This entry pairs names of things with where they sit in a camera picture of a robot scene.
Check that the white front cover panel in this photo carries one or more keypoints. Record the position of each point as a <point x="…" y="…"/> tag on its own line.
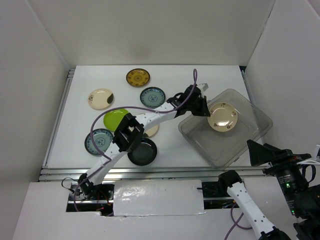
<point x="158" y="198"/>

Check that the large cream plate dark patch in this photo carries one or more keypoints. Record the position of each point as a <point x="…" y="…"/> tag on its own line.
<point x="151" y="132"/>

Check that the lime green plate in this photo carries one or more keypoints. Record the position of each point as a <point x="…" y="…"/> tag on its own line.
<point x="112" y="119"/>

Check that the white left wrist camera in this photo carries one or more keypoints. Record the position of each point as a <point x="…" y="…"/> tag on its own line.
<point x="203" y="87"/>

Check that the small blue patterned plate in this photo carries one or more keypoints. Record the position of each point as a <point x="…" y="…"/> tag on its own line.
<point x="102" y="139"/>

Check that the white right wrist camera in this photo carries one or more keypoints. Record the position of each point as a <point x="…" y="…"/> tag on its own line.
<point x="315" y="158"/>

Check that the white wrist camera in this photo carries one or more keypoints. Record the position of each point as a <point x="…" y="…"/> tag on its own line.
<point x="203" y="87"/>
<point x="315" y="158"/>

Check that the cream plate with dark patch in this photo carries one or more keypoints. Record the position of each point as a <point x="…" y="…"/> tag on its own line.
<point x="100" y="98"/>

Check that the black glossy plate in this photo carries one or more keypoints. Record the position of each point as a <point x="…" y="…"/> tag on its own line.
<point x="144" y="154"/>

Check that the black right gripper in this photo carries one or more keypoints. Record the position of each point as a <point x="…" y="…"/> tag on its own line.
<point x="258" y="152"/>

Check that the small cream plate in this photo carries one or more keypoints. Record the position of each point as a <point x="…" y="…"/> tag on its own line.
<point x="223" y="117"/>

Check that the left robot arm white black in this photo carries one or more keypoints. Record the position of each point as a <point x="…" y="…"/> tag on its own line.
<point x="131" y="129"/>

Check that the large blue patterned plate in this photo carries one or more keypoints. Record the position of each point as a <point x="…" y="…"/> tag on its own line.
<point x="152" y="97"/>

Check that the yellow patterned plate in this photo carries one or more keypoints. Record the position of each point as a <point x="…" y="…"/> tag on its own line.
<point x="138" y="77"/>

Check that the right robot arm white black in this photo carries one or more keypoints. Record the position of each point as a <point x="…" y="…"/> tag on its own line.
<point x="267" y="211"/>

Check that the clear plastic bin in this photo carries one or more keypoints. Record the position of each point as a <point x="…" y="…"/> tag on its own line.
<point x="220" y="144"/>

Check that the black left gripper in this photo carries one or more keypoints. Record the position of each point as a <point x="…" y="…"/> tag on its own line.
<point x="203" y="111"/>

